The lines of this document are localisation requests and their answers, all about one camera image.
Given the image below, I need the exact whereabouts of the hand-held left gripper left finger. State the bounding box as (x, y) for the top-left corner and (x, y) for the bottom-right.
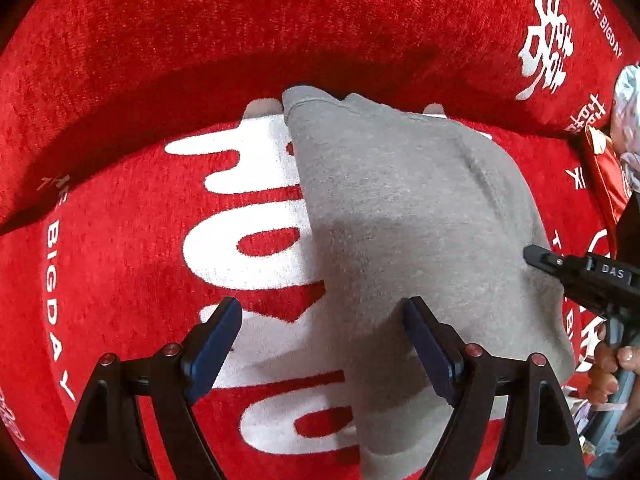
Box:
(60, 296), (243, 480)

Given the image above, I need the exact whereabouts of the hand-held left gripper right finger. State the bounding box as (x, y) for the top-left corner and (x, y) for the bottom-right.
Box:
(402, 296), (588, 480)

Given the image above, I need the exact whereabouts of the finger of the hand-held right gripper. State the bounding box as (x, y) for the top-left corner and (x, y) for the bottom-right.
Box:
(522, 244), (566, 286)

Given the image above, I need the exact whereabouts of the grey knit sweater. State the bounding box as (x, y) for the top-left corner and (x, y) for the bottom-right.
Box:
(282, 85), (577, 480)

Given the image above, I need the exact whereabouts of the person's right hand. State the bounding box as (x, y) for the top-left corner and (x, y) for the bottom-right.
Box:
(586, 322), (640, 407)

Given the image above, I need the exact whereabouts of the red snack packet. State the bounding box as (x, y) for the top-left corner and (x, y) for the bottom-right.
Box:
(581, 125), (632, 233)

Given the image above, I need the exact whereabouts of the pile of colourful packets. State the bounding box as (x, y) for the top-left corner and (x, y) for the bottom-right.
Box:
(562, 385), (598, 456)

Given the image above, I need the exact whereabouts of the silver foil bag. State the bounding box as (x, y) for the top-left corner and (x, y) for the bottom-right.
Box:
(612, 62), (640, 193)

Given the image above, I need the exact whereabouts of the red printed blanket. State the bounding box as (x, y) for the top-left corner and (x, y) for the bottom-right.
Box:
(0, 0), (640, 480)

